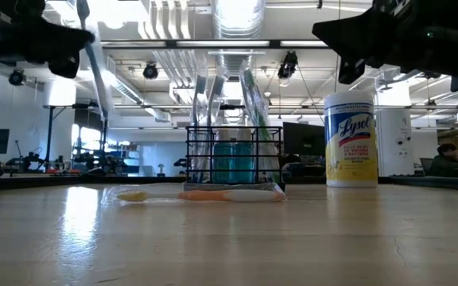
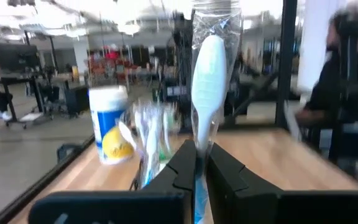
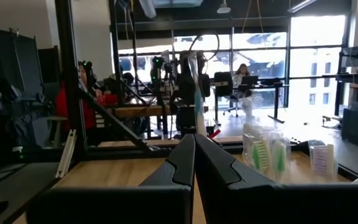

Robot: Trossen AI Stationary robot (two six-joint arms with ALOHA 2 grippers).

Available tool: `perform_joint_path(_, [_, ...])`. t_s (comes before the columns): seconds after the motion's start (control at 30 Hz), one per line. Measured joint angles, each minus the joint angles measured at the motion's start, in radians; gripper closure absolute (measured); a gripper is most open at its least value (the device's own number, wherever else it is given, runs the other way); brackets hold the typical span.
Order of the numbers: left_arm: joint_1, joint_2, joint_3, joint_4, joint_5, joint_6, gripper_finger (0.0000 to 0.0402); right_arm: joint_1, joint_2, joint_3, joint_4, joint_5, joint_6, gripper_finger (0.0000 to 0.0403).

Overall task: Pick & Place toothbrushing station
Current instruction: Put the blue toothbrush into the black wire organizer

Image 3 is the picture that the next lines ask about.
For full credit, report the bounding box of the black monitor on stand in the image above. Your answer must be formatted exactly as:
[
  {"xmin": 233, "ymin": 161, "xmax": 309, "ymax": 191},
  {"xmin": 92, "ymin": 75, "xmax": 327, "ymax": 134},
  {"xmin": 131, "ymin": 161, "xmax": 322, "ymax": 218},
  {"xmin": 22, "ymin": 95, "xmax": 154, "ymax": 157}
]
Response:
[{"xmin": 334, "ymin": 43, "xmax": 358, "ymax": 116}]

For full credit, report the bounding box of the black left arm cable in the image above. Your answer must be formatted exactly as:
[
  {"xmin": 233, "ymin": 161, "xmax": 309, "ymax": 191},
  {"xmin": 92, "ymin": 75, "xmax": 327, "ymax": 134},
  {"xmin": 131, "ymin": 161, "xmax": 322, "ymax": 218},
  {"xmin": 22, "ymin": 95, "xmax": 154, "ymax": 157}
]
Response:
[{"xmin": 188, "ymin": 30, "xmax": 221, "ymax": 63}]

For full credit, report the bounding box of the green toothbrush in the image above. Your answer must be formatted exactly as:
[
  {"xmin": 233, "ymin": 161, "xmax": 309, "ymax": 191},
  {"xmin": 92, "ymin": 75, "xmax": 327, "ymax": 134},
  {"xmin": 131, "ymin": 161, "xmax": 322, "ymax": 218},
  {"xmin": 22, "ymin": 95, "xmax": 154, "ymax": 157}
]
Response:
[
  {"xmin": 242, "ymin": 124, "xmax": 273, "ymax": 178},
  {"xmin": 268, "ymin": 136, "xmax": 292, "ymax": 181}
]

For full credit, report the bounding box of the black partition panel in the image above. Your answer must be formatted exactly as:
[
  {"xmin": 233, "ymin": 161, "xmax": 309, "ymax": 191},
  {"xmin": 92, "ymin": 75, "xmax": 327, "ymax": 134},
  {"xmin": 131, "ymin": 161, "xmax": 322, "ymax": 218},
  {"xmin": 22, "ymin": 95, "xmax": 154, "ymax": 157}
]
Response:
[{"xmin": 0, "ymin": 26, "xmax": 45, "ymax": 94}]

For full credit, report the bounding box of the person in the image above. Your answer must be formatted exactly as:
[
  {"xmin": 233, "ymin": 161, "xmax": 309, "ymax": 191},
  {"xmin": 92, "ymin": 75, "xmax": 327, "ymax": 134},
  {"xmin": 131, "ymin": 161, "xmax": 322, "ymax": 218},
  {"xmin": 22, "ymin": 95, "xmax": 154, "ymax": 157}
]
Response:
[
  {"xmin": 56, "ymin": 60, "xmax": 119, "ymax": 131},
  {"xmin": 232, "ymin": 63, "xmax": 256, "ymax": 99}
]

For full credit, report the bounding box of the white ceiling lamp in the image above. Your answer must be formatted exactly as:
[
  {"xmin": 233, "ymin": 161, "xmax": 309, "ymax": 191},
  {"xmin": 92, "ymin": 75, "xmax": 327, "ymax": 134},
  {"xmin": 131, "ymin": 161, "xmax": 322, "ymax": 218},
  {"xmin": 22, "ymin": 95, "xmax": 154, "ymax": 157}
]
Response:
[{"xmin": 216, "ymin": 0, "xmax": 232, "ymax": 15}]

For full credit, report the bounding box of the purple toothbrush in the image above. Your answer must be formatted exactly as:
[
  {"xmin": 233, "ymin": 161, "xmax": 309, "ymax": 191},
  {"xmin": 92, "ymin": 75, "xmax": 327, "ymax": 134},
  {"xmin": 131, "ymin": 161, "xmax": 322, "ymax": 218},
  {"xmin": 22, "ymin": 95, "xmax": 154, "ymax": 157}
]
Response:
[{"xmin": 308, "ymin": 139, "xmax": 339, "ymax": 181}]

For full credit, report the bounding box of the black laptop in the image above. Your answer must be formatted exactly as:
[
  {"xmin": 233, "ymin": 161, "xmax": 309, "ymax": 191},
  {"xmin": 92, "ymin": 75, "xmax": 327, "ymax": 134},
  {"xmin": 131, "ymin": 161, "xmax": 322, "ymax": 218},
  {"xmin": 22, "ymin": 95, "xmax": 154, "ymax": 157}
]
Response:
[{"xmin": 240, "ymin": 75, "xmax": 259, "ymax": 86}]

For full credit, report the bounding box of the white plastic strip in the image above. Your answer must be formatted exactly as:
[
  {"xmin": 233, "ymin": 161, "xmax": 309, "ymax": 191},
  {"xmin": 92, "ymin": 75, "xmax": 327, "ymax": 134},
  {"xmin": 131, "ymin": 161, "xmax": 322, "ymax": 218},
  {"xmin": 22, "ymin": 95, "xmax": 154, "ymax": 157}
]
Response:
[{"xmin": 56, "ymin": 129, "xmax": 77, "ymax": 180}]

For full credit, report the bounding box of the wooden background table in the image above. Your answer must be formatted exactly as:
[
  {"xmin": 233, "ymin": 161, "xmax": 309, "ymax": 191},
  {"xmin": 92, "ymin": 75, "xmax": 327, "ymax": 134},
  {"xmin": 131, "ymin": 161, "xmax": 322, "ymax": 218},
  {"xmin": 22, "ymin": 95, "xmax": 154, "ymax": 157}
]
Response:
[{"xmin": 110, "ymin": 105, "xmax": 209, "ymax": 119}]

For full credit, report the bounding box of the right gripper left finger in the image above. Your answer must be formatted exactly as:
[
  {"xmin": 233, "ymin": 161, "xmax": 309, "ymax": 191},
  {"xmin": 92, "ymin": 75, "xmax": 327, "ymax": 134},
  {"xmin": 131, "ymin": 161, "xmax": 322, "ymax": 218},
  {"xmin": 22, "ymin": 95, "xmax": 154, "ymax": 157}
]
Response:
[{"xmin": 26, "ymin": 134, "xmax": 196, "ymax": 224}]

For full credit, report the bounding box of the black office chair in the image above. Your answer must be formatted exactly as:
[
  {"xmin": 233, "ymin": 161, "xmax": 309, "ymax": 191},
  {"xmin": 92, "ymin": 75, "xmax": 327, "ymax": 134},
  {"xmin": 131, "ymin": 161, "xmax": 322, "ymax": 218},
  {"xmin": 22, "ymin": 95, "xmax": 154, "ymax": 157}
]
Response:
[{"xmin": 213, "ymin": 71, "xmax": 241, "ymax": 118}]

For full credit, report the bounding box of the black office desk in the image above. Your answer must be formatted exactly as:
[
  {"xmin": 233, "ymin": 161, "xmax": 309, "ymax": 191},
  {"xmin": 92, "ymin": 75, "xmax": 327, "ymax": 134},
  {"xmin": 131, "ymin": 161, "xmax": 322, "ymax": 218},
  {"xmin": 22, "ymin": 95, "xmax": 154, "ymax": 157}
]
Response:
[{"xmin": 209, "ymin": 82, "xmax": 288, "ymax": 124}]

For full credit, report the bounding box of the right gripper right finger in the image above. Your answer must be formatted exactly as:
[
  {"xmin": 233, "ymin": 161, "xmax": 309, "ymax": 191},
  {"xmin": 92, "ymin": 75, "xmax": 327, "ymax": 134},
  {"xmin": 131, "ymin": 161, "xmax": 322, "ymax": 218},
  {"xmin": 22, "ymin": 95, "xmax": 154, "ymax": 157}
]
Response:
[{"xmin": 195, "ymin": 133, "xmax": 358, "ymax": 224}]

